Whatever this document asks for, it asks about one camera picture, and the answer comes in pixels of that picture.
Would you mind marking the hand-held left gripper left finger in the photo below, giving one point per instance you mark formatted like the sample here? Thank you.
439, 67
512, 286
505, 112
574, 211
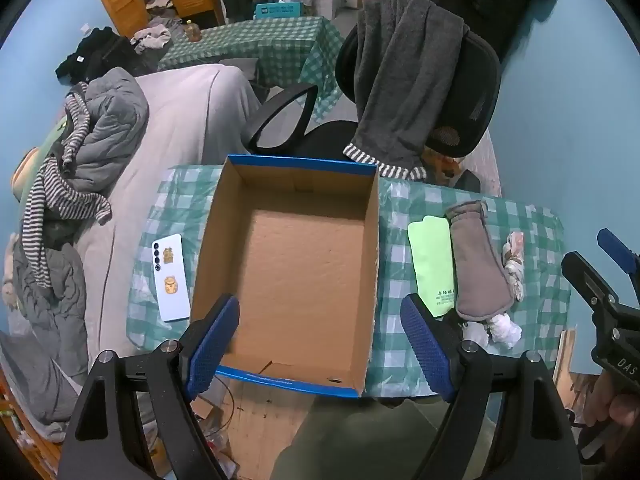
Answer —
215, 345

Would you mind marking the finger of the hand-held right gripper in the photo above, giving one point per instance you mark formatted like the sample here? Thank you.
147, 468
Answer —
617, 250
590, 282

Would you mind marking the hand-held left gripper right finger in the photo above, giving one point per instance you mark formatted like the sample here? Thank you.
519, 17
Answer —
425, 350

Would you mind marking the knotted floral cloth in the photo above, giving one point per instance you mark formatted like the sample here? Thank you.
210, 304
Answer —
514, 255

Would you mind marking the brown grey sock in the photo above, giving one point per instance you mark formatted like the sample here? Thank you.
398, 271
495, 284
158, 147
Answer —
480, 270

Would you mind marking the cardboard box with blue rim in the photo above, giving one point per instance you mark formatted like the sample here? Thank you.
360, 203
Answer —
300, 270

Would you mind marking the person's right hand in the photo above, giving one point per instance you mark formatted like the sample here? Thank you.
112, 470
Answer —
620, 410

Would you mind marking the grey white rolled sock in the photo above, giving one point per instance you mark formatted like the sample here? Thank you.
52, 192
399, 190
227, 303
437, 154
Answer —
474, 334

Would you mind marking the wooden board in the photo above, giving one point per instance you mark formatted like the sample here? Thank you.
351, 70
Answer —
565, 360

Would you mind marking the white smartphone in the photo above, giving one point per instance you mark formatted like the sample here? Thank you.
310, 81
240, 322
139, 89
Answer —
170, 280

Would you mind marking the light green flat pouch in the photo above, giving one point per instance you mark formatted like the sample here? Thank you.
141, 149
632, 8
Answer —
430, 260

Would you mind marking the green checked tablecloth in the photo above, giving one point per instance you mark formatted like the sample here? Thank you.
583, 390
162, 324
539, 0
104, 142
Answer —
395, 260

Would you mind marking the person's olive trousers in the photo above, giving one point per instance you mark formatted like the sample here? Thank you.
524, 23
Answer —
350, 445

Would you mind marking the grey quilted jacket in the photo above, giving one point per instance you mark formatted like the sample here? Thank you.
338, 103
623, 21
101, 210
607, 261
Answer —
45, 335
110, 120

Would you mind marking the orange plush toy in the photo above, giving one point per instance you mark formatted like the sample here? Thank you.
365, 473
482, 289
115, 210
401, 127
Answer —
442, 162

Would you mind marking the black office chair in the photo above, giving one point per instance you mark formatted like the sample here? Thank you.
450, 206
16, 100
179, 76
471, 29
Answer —
470, 100

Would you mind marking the grey white striped garment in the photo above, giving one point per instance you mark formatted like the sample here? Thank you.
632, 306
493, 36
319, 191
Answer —
45, 200

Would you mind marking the bed with grey sheet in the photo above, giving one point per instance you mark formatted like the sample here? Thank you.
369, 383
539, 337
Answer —
175, 125

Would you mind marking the green and orange plush pillow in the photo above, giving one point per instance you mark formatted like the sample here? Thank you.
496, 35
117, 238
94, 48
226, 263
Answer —
35, 160

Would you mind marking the grey fleece garment striped cuffs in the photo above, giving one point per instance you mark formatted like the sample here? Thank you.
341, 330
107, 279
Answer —
400, 70

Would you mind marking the table with green checked cloth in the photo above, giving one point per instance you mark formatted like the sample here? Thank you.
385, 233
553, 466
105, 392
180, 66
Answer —
270, 45

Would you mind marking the amber bottle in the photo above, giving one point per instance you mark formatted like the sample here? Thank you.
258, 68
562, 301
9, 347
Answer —
193, 32

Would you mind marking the pile of grey clothes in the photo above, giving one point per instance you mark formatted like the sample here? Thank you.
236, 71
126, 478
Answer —
152, 37

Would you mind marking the pile of black clothes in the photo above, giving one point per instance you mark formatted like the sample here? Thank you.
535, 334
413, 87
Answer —
95, 55

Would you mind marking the blue storage box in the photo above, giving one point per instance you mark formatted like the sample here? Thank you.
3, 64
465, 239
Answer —
277, 10

